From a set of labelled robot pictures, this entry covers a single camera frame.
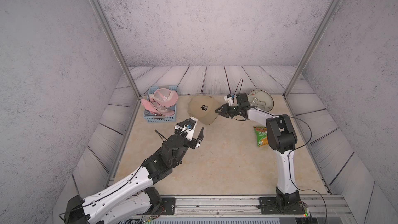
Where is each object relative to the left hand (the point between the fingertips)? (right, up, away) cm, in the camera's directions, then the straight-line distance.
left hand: (196, 125), depth 70 cm
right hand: (+11, +5, +28) cm, 30 cm away
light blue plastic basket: (-31, +1, +31) cm, 44 cm away
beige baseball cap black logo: (+3, +7, +31) cm, 32 cm away
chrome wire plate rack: (+37, +12, +31) cm, 50 cm away
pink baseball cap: (-28, +7, +34) cm, 45 cm away
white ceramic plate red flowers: (+40, +13, +31) cm, 53 cm away
